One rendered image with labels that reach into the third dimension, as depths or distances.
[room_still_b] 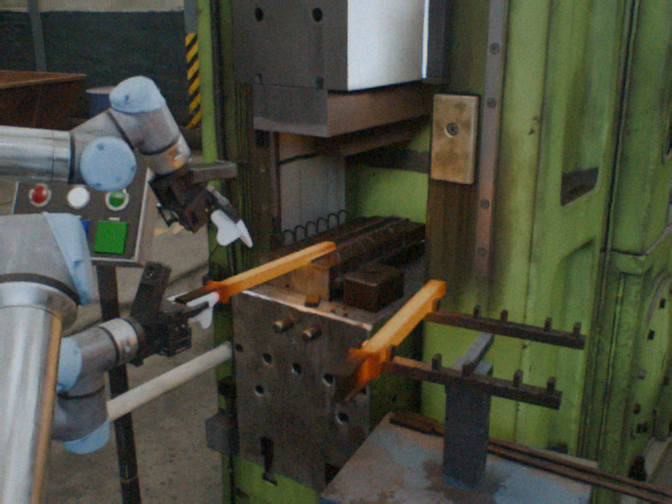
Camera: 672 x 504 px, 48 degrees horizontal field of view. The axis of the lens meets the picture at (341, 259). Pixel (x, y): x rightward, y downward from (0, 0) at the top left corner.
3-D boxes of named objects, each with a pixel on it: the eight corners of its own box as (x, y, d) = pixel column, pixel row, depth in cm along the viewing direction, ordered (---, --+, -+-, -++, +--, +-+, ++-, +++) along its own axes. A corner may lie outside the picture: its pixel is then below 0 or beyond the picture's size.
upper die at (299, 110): (327, 137, 151) (327, 89, 147) (253, 128, 162) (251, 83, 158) (429, 114, 183) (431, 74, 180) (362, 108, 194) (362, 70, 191)
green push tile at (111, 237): (123, 253, 173) (127, 222, 175) (93, 252, 174) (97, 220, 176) (126, 255, 175) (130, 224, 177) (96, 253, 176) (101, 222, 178)
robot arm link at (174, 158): (159, 126, 129) (192, 130, 125) (170, 148, 132) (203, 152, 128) (130, 153, 126) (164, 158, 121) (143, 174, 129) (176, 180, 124)
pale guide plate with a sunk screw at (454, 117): (469, 184, 148) (474, 97, 143) (429, 179, 153) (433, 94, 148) (474, 182, 150) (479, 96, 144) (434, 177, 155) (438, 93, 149)
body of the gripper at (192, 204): (168, 229, 136) (137, 178, 128) (197, 198, 140) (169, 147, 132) (198, 236, 131) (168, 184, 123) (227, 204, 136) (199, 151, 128)
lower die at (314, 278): (328, 301, 162) (328, 264, 159) (259, 282, 173) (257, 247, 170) (424, 252, 194) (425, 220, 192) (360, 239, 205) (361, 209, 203)
